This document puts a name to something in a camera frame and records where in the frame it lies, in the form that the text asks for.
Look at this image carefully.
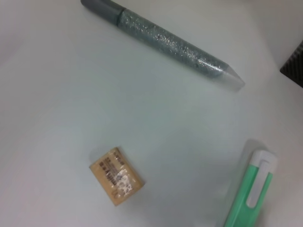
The beige eraser block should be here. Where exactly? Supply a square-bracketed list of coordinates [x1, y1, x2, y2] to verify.
[89, 146, 145, 207]

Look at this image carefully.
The silver glitter marker pen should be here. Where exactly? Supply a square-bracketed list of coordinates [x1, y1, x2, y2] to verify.
[80, 0, 246, 92]

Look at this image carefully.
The black mesh pen holder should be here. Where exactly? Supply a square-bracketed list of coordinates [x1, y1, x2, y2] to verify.
[280, 40, 303, 89]

